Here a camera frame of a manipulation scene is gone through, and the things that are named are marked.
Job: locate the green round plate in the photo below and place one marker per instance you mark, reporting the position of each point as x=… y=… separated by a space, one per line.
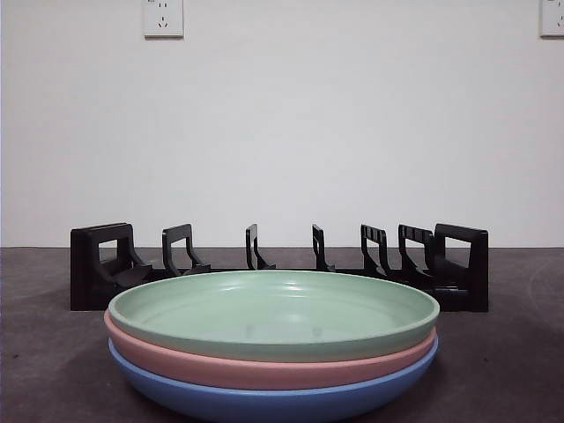
x=264 y=299

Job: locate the pink round plate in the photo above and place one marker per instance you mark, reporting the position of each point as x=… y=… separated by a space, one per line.
x=264 y=374

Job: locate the blue round plate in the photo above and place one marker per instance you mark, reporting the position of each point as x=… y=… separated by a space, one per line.
x=264 y=405

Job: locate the black plastic plate rack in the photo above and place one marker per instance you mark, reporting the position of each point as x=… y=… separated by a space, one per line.
x=81 y=273

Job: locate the white wall socket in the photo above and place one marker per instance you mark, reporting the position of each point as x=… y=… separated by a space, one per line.
x=163 y=20
x=553 y=20

